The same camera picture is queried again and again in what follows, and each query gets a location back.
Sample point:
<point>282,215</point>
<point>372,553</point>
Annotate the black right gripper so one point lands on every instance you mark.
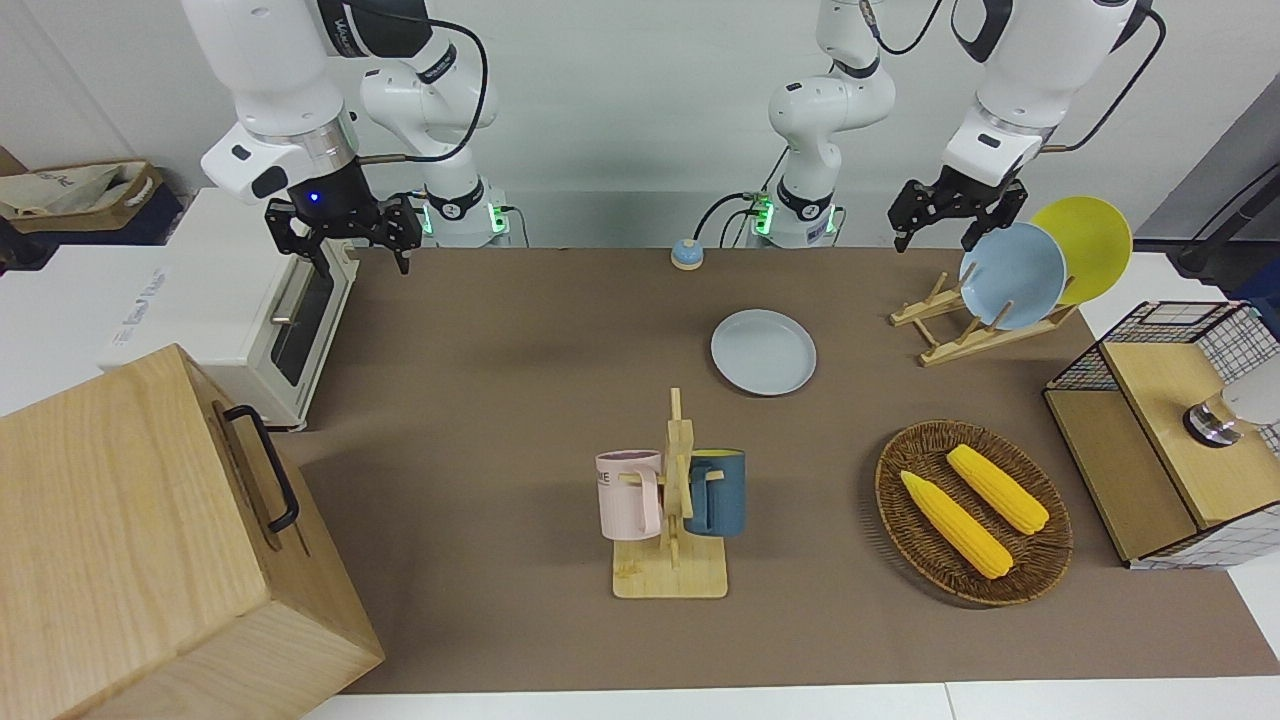
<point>330,195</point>

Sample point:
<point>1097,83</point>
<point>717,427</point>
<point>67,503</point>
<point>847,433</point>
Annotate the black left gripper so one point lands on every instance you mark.
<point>960,195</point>

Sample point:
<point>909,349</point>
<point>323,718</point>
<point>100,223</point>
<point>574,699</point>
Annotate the gray plate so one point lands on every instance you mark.
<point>763,352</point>

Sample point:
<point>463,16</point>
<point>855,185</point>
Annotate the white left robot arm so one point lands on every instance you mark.
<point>830,110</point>

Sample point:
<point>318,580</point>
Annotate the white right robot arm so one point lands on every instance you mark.
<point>270,70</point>

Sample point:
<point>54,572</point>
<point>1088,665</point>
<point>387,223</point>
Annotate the light blue plate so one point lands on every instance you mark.
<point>1012,276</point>

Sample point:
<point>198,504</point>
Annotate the wooden plate rack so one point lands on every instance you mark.
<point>975,342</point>

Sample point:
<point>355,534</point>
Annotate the yellow plate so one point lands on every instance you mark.
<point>1095,240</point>

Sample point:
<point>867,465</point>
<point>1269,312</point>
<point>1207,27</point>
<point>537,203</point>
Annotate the white toaster oven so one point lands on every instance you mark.
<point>215,290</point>

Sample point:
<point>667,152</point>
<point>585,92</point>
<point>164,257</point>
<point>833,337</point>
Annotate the dark blue crate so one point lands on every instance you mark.
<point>150,225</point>

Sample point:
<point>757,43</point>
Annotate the brown table mat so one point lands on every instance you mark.
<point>480,450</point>

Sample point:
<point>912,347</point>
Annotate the small blue bell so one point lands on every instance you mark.
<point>686,254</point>

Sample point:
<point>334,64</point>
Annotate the yellow corn cob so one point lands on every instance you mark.
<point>998,490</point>
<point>955,525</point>

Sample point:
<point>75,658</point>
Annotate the black stand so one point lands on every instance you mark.
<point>1225,225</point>

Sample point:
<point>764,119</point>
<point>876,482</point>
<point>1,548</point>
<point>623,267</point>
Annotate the brown paper bag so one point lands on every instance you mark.
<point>70,190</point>

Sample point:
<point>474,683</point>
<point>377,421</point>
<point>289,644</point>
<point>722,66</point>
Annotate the brown wicker basket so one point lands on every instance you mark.
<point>910,540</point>

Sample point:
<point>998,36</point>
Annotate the white bulb with silver base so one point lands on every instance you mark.
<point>1213,421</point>

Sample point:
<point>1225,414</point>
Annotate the dark blue mug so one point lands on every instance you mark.
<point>722,495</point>

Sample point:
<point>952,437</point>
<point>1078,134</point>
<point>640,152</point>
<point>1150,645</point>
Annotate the pink mug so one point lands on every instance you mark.
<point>628,495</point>

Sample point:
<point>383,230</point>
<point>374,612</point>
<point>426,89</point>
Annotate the large wooden box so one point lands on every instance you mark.
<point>120,540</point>

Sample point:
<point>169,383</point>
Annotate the wooden mug stand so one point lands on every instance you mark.
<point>670,578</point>

